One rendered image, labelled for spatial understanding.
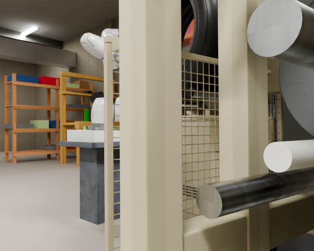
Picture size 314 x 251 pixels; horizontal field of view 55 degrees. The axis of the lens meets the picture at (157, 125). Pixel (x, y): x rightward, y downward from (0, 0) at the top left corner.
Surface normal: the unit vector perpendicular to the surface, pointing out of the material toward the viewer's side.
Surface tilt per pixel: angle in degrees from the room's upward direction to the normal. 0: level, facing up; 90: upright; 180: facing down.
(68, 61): 90
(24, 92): 90
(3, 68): 90
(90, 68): 90
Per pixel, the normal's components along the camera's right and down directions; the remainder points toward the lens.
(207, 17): -0.07, -0.01
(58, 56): 0.73, -0.01
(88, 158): -0.69, 0.00
